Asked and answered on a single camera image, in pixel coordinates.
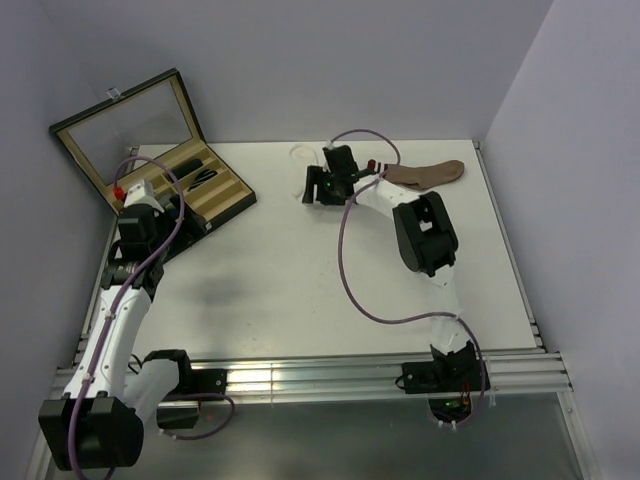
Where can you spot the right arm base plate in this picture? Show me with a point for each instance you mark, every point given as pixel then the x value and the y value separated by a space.
pixel 442 376

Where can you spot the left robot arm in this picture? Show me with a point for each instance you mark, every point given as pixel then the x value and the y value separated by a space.
pixel 98 422

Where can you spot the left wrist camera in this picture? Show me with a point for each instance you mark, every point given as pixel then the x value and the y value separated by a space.
pixel 142 193

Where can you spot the aluminium frame rail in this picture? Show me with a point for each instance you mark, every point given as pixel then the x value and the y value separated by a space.
pixel 363 378

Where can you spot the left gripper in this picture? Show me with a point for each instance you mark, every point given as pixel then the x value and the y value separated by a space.
pixel 193 227

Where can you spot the white sock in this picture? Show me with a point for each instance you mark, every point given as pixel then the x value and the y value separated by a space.
pixel 301 156

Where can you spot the black rolled sock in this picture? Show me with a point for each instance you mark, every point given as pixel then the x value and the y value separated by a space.
pixel 186 168

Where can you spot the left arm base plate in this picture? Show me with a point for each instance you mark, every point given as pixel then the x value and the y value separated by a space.
pixel 196 384

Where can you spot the striped rolled sock right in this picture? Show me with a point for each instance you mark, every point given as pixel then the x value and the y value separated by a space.
pixel 202 178

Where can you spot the black compartment storage box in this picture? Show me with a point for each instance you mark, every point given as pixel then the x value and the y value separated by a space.
pixel 141 134

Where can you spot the tan sock with red cuff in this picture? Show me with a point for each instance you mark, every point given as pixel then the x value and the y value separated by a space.
pixel 419 178

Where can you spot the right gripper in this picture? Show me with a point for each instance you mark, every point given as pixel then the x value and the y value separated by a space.
pixel 316 176

